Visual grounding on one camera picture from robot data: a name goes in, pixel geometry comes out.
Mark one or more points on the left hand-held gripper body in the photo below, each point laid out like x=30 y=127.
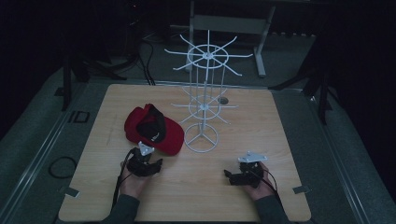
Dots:
x=140 y=165

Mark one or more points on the black floor bracket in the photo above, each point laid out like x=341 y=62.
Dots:
x=79 y=116

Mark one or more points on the grey tape strip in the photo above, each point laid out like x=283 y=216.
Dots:
x=72 y=192
x=301 y=189

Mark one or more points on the red baseball cap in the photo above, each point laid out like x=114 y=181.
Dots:
x=169 y=138

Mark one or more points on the black tripod stand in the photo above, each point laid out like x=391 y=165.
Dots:
x=323 y=93

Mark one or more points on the round table grommet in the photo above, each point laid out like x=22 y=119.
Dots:
x=223 y=100

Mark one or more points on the person's right hand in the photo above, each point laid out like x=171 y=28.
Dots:
x=263 y=193

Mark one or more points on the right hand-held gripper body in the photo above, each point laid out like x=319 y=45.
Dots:
x=252 y=174

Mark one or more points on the person's left hand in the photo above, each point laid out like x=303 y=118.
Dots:
x=132 y=185

